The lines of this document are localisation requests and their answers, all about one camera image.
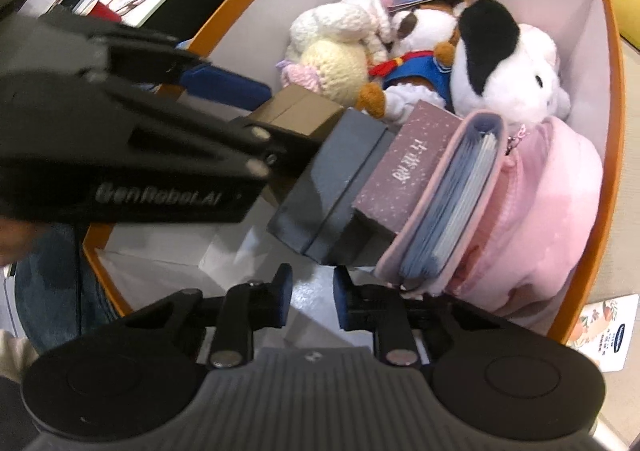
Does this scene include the cream crochet plush toy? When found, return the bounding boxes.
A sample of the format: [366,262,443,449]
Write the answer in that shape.
[275,0,396,108]

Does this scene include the pink card binder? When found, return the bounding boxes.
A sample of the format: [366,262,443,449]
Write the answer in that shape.
[375,111,508,296]

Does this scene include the black white plush keychain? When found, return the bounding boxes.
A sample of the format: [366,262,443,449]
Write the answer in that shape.
[447,0,572,124]

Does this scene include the pink printed pouch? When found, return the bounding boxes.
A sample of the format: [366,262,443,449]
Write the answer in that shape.
[445,116,604,336]

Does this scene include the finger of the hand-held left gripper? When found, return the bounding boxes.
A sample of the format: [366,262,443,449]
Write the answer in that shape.
[30,6,273,113]
[107,81,322,180]

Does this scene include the illustrated paper card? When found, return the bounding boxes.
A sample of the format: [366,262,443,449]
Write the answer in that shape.
[565,293,640,373]

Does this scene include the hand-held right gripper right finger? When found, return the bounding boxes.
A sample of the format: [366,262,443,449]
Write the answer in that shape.
[332,265,511,366]

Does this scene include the mauve speckled box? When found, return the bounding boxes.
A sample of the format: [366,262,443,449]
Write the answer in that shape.
[351,100,463,237]

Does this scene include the grey box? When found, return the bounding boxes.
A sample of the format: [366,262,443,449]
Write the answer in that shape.
[266,108,396,268]

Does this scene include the brown white dog plush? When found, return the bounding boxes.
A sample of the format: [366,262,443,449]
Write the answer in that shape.
[357,0,468,124]

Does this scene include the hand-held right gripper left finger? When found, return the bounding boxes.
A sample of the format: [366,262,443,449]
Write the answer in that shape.
[120,263,294,369]

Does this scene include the person's denim-clad leg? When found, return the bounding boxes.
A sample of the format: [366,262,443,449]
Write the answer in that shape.
[14,221,121,354]

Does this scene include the tan cardboard box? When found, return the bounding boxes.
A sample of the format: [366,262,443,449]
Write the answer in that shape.
[227,84,347,206]

